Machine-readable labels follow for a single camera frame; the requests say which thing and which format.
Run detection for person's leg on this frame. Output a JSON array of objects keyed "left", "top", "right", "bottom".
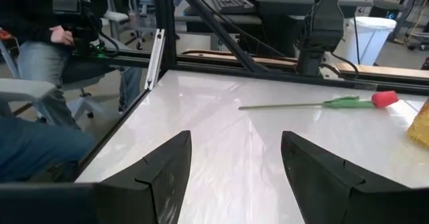
[{"left": 0, "top": 115, "right": 97, "bottom": 184}]

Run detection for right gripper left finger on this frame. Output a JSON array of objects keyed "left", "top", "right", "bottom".
[{"left": 93, "top": 129, "right": 193, "bottom": 224}]

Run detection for black keyboard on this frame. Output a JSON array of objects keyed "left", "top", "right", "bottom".
[{"left": 212, "top": 0, "right": 258, "bottom": 16}]

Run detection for person's hand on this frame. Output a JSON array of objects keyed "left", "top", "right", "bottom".
[{"left": 49, "top": 25, "right": 75, "bottom": 46}]

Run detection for black office chair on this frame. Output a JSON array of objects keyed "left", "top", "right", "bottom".
[{"left": 60, "top": 61, "right": 118, "bottom": 119}]

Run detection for person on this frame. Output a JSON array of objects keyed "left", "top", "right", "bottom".
[{"left": 0, "top": 0, "right": 143, "bottom": 131}]

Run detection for white waste bin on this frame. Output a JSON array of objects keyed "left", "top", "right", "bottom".
[{"left": 334, "top": 15, "right": 398, "bottom": 66}]

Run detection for grey office chair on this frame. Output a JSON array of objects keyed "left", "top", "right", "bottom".
[
  {"left": 102, "top": 11, "right": 148, "bottom": 50},
  {"left": 0, "top": 78, "right": 58, "bottom": 124}
]

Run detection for silver aluminium bracket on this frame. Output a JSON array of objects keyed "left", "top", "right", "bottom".
[{"left": 144, "top": 28, "right": 166, "bottom": 91}]

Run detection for red artificial tulip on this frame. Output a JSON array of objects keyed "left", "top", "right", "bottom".
[{"left": 237, "top": 90, "right": 400, "bottom": 111}]

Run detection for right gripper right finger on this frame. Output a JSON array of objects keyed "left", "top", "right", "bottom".
[{"left": 280, "top": 130, "right": 429, "bottom": 224}]

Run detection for yellow glass vase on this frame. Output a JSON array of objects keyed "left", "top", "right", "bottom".
[{"left": 407, "top": 98, "right": 429, "bottom": 148}]

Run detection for black metal table frame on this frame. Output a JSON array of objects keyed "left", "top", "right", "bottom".
[{"left": 70, "top": 0, "right": 429, "bottom": 94}]

